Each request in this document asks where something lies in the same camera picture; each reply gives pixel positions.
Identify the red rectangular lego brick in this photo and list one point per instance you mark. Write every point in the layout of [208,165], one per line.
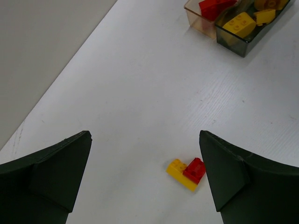
[211,9]

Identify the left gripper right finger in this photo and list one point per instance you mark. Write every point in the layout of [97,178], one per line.
[248,188]

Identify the yellow striped lego brick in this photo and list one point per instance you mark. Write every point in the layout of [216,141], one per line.
[261,5]

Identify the yellow lego brick cluster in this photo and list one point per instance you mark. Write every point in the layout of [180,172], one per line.
[265,16]
[175,169]

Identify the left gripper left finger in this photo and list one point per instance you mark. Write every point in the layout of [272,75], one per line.
[42,187]

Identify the grey transparent container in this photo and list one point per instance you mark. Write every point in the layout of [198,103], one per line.
[245,45]

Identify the red lego brick cluster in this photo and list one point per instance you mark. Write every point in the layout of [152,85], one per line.
[195,170]

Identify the yellow curved lego brick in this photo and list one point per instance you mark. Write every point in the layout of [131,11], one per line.
[241,25]

